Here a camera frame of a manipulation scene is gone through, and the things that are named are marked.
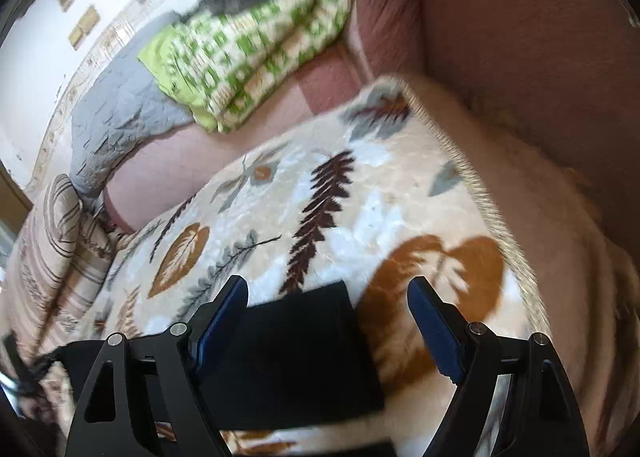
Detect striped beige cushion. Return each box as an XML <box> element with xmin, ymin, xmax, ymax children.
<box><xmin>0</xmin><ymin>173</ymin><xmax>126</xmax><ymax>388</ymax></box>

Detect grey quilted blanket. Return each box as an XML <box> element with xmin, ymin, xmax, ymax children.
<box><xmin>69</xmin><ymin>12</ymin><xmax>196</xmax><ymax>198</ymax></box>

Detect cream fleece blanket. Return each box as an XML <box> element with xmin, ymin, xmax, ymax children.
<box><xmin>415</xmin><ymin>72</ymin><xmax>640</xmax><ymax>448</ymax></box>

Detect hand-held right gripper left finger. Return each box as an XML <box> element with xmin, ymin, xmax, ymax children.
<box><xmin>64</xmin><ymin>275</ymin><xmax>249</xmax><ymax>457</ymax></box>

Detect black pants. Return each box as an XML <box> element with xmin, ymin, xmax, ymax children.
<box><xmin>130</xmin><ymin>281</ymin><xmax>387</xmax><ymax>457</ymax></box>

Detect leaf print blanket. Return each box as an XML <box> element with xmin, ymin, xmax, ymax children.
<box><xmin>65</xmin><ymin>74</ymin><xmax>551</xmax><ymax>457</ymax></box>

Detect green patterned pillow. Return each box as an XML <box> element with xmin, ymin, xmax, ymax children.
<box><xmin>137</xmin><ymin>0</ymin><xmax>361</xmax><ymax>134</ymax></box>

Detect small wooden wall frame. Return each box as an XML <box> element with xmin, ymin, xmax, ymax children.
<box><xmin>67</xmin><ymin>6</ymin><xmax>101</xmax><ymax>50</ymax></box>

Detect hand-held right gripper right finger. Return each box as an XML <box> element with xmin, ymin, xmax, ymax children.
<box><xmin>406</xmin><ymin>276</ymin><xmax>591</xmax><ymax>457</ymax></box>

